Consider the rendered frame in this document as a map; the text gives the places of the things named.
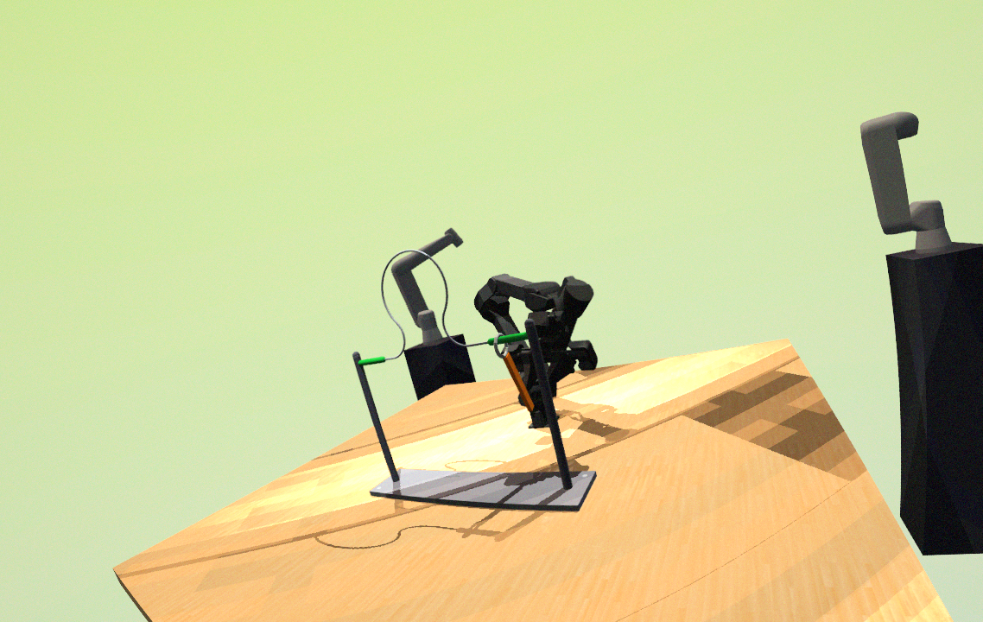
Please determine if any orange-brown handle with grey loop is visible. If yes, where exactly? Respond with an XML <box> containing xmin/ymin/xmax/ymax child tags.
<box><xmin>493</xmin><ymin>333</ymin><xmax>534</xmax><ymax>411</ymax></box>

